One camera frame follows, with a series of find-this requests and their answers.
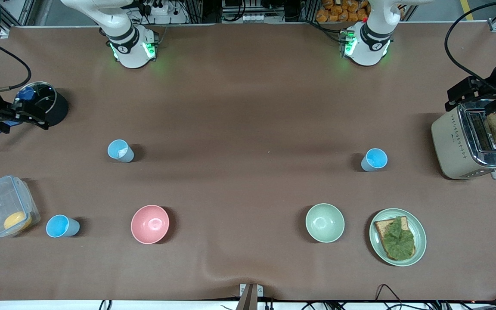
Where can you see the yellow food piece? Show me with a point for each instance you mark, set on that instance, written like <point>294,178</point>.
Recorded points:
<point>15,221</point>

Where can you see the white power strip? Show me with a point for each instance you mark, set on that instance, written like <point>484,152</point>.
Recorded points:
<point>159,9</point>
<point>254,18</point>

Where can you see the bag of orange buns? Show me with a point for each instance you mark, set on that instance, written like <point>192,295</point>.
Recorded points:
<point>342,13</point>

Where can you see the beige and chrome toaster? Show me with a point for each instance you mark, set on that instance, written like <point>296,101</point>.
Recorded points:
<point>450,146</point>

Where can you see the toast slice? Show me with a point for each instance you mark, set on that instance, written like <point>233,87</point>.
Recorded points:
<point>381,226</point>

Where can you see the pink bowl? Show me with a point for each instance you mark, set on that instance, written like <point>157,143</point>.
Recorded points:
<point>150,224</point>

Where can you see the metal table bracket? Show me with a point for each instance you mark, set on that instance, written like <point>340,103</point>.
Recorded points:
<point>249,299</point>

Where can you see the pale green bowl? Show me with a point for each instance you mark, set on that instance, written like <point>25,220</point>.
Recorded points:
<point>324,223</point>

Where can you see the blue plastic cup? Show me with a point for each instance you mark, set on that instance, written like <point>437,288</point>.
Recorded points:
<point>119,150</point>
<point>57,226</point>
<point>376,158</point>

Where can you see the green lettuce leaf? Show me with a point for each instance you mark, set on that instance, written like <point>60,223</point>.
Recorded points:
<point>398,241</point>

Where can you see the pale green plate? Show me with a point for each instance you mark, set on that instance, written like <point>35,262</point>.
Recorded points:
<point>420,237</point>

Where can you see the brown table cloth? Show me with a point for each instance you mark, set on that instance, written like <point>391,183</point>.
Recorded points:
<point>248,86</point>

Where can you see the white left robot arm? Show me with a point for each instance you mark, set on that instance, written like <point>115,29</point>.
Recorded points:
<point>366,47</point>

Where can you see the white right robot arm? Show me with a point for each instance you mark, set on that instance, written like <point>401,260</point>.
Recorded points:
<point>129,47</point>

